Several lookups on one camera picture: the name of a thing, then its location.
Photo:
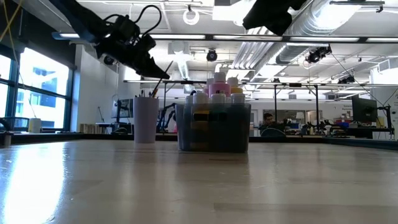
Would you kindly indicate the lilac plastic cup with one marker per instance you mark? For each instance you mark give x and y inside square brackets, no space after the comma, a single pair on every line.
[146,121]

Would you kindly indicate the black background monitor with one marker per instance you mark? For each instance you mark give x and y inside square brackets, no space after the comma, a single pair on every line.
[122,107]

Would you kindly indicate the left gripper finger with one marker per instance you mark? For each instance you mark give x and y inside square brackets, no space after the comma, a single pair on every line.
[149,68]

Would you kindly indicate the black ceiling spotlight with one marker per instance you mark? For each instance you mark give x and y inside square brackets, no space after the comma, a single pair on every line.
[317,54]

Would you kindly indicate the wooden crate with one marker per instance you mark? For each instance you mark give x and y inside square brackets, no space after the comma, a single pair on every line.
[88,128]

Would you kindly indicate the person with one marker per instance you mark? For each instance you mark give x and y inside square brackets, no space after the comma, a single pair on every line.
[268,119]

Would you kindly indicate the black background workbench equipment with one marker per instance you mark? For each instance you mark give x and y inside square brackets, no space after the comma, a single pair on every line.
[363,110]

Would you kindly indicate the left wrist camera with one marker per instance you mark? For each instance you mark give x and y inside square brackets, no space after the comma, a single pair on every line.
[126,26]

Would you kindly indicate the white cylinder container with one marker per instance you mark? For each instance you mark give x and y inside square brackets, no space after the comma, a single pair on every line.
[35,125]

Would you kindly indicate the silver ventilation duct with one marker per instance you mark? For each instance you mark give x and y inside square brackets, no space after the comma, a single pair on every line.
[311,18]

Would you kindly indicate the black wall-mounted dome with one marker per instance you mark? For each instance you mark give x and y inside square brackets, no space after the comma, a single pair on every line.
[109,59]

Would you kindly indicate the black ceiling camera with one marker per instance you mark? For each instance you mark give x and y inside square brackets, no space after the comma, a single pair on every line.
[211,55]

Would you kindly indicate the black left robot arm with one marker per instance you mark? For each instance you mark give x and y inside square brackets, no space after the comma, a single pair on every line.
[81,18]

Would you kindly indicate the green paint bottle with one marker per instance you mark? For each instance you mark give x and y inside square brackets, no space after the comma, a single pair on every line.
[237,98]

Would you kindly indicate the grey translucent plastic bin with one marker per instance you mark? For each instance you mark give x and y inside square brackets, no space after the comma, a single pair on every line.
[214,133]

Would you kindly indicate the black background robot arm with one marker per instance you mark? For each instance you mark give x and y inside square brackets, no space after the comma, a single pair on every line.
[166,116]

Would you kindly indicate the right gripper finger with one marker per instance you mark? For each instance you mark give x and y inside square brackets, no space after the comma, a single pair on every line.
[267,17]

